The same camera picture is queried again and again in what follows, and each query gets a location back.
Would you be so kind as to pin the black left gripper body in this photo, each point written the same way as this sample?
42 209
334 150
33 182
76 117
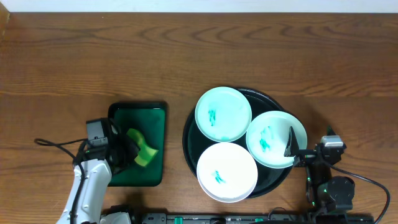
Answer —
125 149

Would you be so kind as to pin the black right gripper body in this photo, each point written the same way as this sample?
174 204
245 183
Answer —
306 157

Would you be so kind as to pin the green yellow sponge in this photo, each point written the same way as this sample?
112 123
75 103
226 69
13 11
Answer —
146 153

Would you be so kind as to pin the mint green plate top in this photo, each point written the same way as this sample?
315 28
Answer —
223 114

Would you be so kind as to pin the mint green plate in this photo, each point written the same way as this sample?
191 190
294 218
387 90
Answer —
223 114
267 137

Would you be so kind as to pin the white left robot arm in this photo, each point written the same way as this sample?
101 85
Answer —
91 179

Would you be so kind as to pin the black round tray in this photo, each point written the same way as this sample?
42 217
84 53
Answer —
195 143

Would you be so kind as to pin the green rectangular tray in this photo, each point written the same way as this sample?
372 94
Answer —
150 120

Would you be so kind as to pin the mint green plate right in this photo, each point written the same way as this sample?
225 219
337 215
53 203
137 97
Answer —
267 137

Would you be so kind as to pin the white plate front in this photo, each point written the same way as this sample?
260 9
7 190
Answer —
227 172

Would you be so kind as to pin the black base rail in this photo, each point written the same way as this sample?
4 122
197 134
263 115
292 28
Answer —
161 218

